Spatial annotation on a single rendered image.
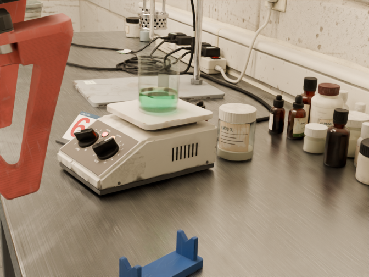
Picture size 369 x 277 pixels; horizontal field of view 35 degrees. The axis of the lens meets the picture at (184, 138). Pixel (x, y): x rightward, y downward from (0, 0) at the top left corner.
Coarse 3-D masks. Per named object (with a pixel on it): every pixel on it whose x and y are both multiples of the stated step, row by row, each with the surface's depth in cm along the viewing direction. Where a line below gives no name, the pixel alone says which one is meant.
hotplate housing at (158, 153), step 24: (120, 120) 85; (144, 144) 78; (168, 144) 80; (192, 144) 83; (72, 168) 81; (120, 168) 77; (144, 168) 79; (168, 168) 82; (192, 168) 85; (96, 192) 77
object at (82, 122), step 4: (80, 116) 99; (84, 116) 98; (76, 120) 98; (80, 120) 98; (84, 120) 98; (88, 120) 97; (92, 120) 97; (76, 124) 98; (80, 124) 98; (84, 124) 97; (88, 124) 97; (72, 128) 98; (76, 128) 97; (80, 128) 97; (84, 128) 97; (68, 132) 97; (72, 132) 97; (72, 136) 96
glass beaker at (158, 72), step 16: (144, 64) 81; (160, 64) 80; (176, 64) 81; (144, 80) 81; (160, 80) 81; (176, 80) 82; (144, 96) 82; (160, 96) 81; (176, 96) 83; (144, 112) 83; (160, 112) 82
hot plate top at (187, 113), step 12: (108, 108) 86; (120, 108) 85; (132, 108) 85; (180, 108) 86; (192, 108) 86; (132, 120) 81; (144, 120) 80; (156, 120) 80; (168, 120) 80; (180, 120) 81; (192, 120) 82
